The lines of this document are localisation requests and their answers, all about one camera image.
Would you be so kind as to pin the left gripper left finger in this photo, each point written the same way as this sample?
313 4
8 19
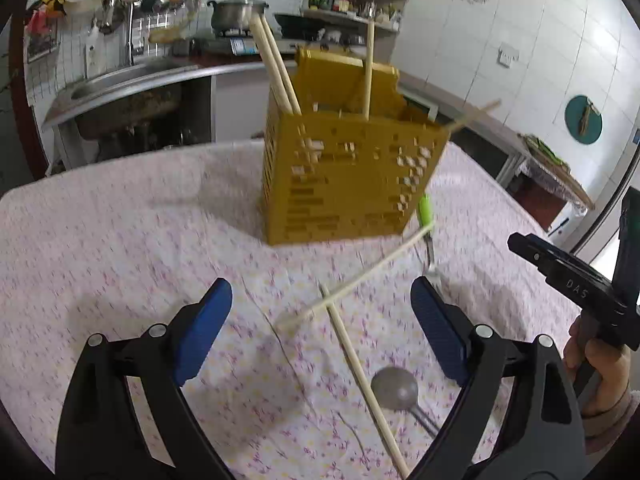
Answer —
99 435

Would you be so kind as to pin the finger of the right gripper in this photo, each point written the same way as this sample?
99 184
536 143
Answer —
568 275

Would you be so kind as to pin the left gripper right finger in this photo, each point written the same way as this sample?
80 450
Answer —
541 436

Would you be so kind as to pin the green frog handle fork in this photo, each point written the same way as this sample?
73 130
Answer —
426 216

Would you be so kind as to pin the wooden chopstick pair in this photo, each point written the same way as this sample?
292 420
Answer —
464 120

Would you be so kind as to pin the person right hand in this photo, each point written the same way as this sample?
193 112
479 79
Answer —
612 364

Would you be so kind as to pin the metal spoon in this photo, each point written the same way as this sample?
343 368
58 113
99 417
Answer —
396 389

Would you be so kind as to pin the floral tablecloth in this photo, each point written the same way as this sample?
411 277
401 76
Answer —
117 247

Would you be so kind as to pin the gold perforated utensil holder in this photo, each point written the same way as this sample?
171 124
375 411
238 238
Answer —
331 173

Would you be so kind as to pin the dark wooden door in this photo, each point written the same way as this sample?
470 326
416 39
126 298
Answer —
26 127

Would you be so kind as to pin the steel sink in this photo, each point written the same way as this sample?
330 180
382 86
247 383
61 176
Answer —
127 97

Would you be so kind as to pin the white soap bottle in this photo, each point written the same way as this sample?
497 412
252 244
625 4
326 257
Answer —
93 53

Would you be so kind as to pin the black wok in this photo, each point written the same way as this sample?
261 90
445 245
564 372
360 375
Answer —
298 27

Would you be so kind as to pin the gas stove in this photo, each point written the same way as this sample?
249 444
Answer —
239 46

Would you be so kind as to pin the steel cooking pot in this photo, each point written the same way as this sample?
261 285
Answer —
233 17

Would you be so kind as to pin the green round wall board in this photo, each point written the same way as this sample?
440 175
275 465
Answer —
583 120

